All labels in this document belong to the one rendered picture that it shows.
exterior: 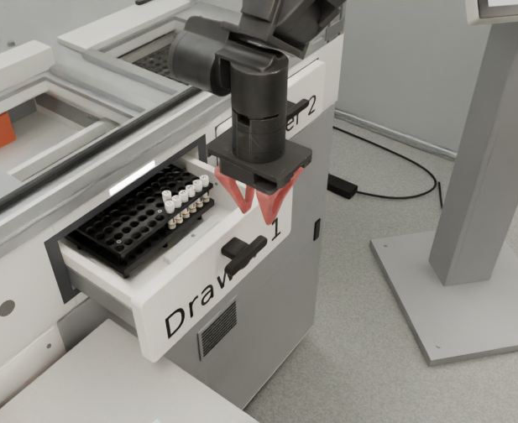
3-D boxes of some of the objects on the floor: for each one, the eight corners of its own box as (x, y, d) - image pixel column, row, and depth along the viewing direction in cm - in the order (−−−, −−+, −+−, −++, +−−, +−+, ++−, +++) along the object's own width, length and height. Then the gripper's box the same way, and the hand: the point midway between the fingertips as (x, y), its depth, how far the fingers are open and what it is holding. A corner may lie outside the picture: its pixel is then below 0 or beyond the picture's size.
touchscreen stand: (572, 341, 172) (771, -7, 105) (428, 366, 165) (544, 13, 98) (489, 228, 209) (597, -81, 142) (369, 245, 202) (423, -71, 136)
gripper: (199, 102, 60) (207, 215, 70) (281, 134, 56) (277, 250, 66) (239, 76, 64) (241, 186, 74) (319, 105, 60) (309, 217, 70)
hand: (259, 211), depth 69 cm, fingers open, 3 cm apart
